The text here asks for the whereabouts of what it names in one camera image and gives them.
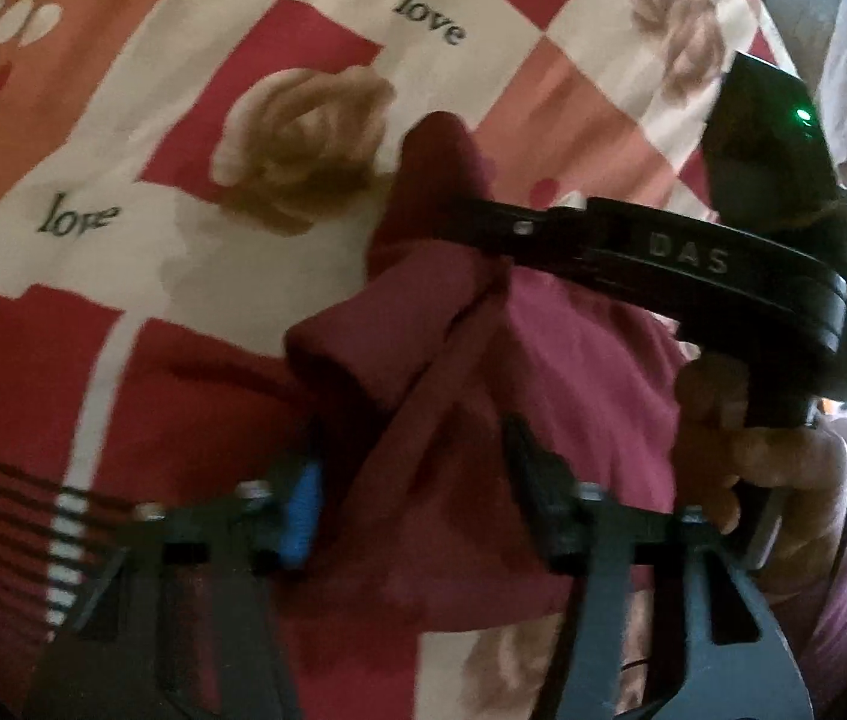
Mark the printed rose blanket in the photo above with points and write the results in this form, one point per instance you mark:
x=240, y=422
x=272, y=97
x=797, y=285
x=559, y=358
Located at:
x=168, y=127

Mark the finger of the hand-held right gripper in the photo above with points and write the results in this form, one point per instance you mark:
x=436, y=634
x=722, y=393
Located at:
x=521, y=229

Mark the person's right forearm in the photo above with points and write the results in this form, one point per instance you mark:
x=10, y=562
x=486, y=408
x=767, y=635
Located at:
x=836, y=637

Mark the maroon sweatshirt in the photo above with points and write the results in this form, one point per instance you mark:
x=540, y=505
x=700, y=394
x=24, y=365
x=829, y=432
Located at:
x=468, y=360

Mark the person's right hand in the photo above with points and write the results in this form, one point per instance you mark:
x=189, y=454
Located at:
x=806, y=480

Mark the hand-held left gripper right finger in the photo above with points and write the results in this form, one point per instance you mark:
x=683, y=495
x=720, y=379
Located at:
x=551, y=510

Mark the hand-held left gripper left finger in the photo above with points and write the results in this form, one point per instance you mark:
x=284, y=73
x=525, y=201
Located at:
x=302, y=514

